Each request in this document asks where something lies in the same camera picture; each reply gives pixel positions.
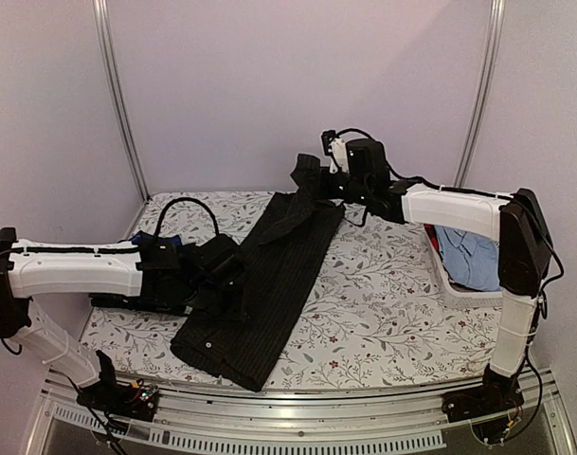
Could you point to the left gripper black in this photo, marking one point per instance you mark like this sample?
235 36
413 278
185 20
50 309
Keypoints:
237 306

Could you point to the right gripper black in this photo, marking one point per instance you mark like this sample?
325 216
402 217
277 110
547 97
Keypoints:
324 190

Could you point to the black pinstriped long sleeve shirt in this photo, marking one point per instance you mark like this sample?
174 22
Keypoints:
284 252

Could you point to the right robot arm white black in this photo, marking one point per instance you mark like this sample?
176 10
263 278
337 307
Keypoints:
359 173

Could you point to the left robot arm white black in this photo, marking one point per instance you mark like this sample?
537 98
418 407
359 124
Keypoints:
146 273

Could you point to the folded blue plaid shirt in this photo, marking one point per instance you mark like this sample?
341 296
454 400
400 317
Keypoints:
142 238

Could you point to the red black garment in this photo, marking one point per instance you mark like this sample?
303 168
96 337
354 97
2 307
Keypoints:
432 236

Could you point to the floral patterned tablecloth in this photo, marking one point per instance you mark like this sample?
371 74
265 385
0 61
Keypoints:
373 319

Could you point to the white plastic laundry basket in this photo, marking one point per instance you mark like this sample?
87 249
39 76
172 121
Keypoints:
453 296

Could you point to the light blue shirt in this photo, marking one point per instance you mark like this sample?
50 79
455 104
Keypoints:
470 260

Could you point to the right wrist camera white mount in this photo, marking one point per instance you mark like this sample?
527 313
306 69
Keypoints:
335 148

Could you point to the aluminium front rail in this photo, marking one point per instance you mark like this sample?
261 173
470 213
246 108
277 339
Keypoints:
215 418

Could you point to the right aluminium frame post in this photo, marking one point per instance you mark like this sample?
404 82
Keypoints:
486 75

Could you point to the aluminium frame post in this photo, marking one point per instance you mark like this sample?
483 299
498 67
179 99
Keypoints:
486 75
109 60

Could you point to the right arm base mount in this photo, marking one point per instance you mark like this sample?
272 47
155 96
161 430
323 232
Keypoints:
496 393

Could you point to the left aluminium frame post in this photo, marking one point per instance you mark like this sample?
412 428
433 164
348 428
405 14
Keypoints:
109 60

